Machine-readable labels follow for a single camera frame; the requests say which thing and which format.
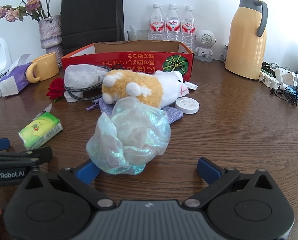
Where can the white multi-port charger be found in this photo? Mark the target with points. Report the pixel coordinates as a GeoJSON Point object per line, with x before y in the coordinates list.
{"type": "Point", "coordinates": [290, 77]}

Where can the yellow mug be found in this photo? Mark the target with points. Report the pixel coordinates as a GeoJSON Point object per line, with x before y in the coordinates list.
{"type": "Point", "coordinates": [46, 66]}

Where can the red cardboard box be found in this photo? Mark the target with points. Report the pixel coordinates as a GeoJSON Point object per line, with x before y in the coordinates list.
{"type": "Point", "coordinates": [139, 62]}

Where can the black earphones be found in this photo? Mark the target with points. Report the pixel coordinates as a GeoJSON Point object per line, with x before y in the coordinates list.
{"type": "Point", "coordinates": [288, 96]}

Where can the white power strip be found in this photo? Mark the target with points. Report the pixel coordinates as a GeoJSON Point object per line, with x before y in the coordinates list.
{"type": "Point", "coordinates": [270, 81]}

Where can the purple knit pouch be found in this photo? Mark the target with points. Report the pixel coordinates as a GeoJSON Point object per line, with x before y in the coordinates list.
{"type": "Point", "coordinates": [175, 113]}

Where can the iridescent plastic bag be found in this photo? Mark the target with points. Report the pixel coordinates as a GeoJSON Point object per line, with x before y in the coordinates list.
{"type": "Point", "coordinates": [129, 135]}

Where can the small white oval cap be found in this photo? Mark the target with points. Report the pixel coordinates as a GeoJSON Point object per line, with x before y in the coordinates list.
{"type": "Point", "coordinates": [191, 85]}

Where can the purple textured vase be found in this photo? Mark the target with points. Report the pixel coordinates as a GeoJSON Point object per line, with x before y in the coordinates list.
{"type": "Point", "coordinates": [50, 33]}

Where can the white round plastic disc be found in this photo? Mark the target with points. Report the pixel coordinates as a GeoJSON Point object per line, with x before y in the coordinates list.
{"type": "Point", "coordinates": [187, 105]}

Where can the white device with clear cap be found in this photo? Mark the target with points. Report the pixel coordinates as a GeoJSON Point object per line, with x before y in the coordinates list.
{"type": "Point", "coordinates": [81, 76]}

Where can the red artificial rose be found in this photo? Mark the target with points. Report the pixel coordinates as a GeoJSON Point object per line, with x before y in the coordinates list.
{"type": "Point", "coordinates": [56, 88]}

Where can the yellow thermos jug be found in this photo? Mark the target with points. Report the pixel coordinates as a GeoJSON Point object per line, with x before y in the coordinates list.
{"type": "Point", "coordinates": [243, 42]}

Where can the clear plastic cup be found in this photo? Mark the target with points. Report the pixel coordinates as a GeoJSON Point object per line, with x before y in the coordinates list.
{"type": "Point", "coordinates": [137, 35]}

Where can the green tissue packet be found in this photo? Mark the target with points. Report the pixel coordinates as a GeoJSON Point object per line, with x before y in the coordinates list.
{"type": "Point", "coordinates": [39, 131]}

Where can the clear water bottle red label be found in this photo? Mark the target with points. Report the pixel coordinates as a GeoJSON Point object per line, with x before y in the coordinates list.
{"type": "Point", "coordinates": [188, 28]}
{"type": "Point", "coordinates": [172, 26]}
{"type": "Point", "coordinates": [157, 26]}

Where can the black paper bag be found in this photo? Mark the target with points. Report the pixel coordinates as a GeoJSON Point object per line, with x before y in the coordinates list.
{"type": "Point", "coordinates": [91, 17]}

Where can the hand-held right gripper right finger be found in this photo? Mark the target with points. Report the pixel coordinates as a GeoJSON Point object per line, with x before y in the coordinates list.
{"type": "Point", "coordinates": [209, 170]}

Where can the orange and white plush hamster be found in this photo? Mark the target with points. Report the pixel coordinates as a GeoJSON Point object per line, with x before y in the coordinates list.
{"type": "Point", "coordinates": [136, 86]}

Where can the purple tissue pack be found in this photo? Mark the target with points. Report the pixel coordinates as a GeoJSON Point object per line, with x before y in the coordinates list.
{"type": "Point", "coordinates": [14, 78]}

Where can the eyeglasses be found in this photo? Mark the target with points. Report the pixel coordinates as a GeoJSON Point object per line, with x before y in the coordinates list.
{"type": "Point", "coordinates": [271, 66]}

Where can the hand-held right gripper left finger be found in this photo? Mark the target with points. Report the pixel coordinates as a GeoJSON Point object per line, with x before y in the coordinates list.
{"type": "Point", "coordinates": [87, 172]}

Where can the small clear wrapper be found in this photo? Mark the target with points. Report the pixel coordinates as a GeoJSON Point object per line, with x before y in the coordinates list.
{"type": "Point", "coordinates": [43, 112]}

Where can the white robot-shaped speaker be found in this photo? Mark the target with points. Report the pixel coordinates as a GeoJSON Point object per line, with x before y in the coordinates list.
{"type": "Point", "coordinates": [205, 41]}

